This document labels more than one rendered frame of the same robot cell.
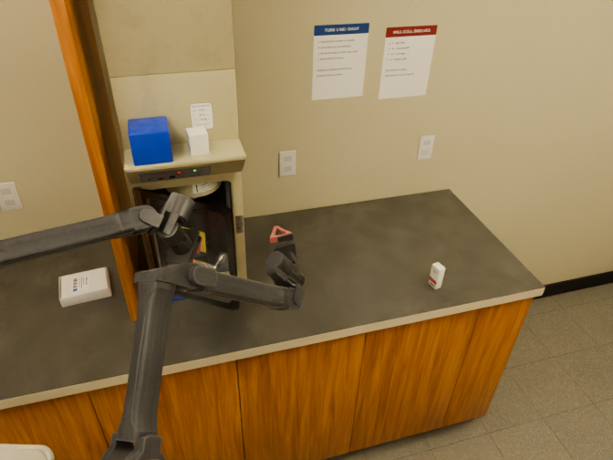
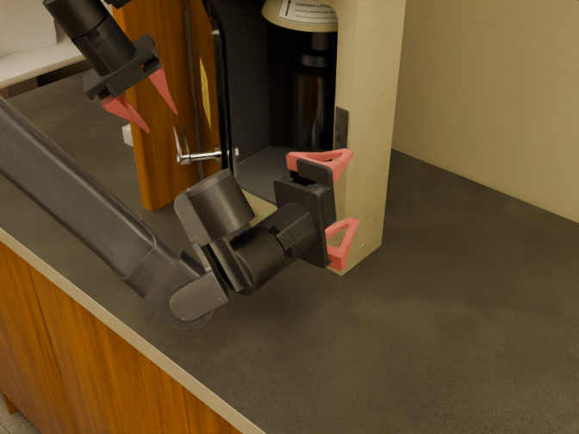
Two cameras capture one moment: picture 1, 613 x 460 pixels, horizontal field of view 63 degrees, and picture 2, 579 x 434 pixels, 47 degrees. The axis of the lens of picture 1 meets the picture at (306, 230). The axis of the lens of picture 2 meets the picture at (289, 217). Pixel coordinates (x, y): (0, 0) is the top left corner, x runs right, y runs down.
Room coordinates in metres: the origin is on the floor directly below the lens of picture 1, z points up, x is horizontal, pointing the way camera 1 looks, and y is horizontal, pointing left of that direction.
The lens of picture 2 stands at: (0.84, -0.46, 1.65)
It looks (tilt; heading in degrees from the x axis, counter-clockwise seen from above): 36 degrees down; 59
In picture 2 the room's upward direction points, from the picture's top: straight up
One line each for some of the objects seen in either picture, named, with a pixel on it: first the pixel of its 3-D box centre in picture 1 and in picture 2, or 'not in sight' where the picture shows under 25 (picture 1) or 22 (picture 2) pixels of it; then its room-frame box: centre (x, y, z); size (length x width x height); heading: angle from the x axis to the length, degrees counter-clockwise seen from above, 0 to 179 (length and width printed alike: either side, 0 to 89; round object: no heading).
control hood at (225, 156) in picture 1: (187, 168); not in sight; (1.23, 0.34, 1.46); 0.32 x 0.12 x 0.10; 108
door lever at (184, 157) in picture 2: (206, 261); (194, 144); (1.14, 0.29, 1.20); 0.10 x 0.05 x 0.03; 73
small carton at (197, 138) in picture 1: (197, 141); not in sight; (1.24, 0.31, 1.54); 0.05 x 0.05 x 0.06; 22
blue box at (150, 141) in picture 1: (150, 141); not in sight; (1.20, 0.42, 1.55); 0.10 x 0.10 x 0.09; 18
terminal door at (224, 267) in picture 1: (190, 253); (208, 123); (1.18, 0.35, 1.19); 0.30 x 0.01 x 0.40; 73
